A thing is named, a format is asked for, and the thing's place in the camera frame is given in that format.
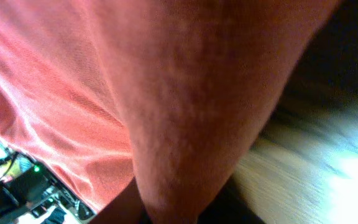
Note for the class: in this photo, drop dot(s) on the cluttered background equipment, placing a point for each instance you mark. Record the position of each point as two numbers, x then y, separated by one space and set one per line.
30 193

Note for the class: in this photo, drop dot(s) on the orange McKinney Boyd soccer shirt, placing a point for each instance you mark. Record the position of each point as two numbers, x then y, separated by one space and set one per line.
146 107

